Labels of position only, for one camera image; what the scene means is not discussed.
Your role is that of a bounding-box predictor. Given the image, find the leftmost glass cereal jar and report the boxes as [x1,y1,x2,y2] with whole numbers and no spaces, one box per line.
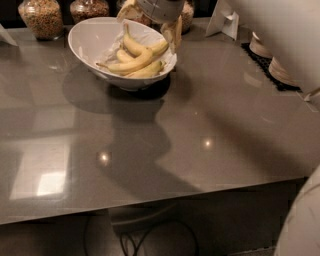
[18,0,64,40]

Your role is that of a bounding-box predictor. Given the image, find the small hidden yellow banana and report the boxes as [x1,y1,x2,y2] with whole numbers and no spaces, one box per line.
[116,49,133,63]

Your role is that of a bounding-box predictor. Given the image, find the white folded sign card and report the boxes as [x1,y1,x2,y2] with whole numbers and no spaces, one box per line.
[205,0,239,40]

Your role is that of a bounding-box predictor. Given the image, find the black rubber mat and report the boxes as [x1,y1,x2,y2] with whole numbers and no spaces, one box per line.
[241,43,301,92]

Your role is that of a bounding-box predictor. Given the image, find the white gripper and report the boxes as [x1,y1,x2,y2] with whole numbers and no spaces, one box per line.
[117,0,185,54]

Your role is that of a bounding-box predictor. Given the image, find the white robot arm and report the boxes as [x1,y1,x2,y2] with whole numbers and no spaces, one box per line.
[117,0,320,256]

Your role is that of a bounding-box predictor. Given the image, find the back stack paper bowls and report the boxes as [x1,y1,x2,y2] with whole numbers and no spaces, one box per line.
[249,32,273,59]

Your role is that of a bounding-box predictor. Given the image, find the curved back yellow banana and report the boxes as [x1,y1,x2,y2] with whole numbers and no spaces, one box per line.
[123,23,169,56]

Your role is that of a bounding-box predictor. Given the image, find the front stack paper bowls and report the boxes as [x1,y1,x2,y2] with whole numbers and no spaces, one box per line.
[268,57,296,86]

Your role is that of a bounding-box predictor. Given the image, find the white paper bowl liner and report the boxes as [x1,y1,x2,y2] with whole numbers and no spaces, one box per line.
[96,36,177,78]

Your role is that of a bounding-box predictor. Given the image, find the table pedestal base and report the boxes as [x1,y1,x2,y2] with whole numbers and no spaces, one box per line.
[108,202,177,235]

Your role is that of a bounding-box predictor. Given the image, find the black cable under table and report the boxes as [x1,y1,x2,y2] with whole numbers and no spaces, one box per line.
[82,213,201,256]

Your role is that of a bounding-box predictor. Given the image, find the white tilted ceramic bowl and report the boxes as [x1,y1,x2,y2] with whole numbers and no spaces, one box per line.
[68,17,169,91]

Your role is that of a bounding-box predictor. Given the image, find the stack paper bowls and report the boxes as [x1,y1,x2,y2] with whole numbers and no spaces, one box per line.
[268,57,296,86]
[249,32,273,59]

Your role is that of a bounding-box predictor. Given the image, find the glass cereal jar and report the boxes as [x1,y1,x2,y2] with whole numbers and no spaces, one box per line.
[181,0,194,33]
[70,0,110,24]
[18,0,64,40]
[131,14,152,26]

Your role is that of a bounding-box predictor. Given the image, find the lowest yellow banana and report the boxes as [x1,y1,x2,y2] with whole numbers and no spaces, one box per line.
[126,60,166,78]

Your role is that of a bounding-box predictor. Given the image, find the long front yellow banana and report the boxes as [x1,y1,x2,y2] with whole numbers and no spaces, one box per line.
[96,48,153,75]

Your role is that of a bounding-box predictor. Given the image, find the left white card corner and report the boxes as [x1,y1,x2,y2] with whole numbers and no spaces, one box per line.
[0,24,17,46]

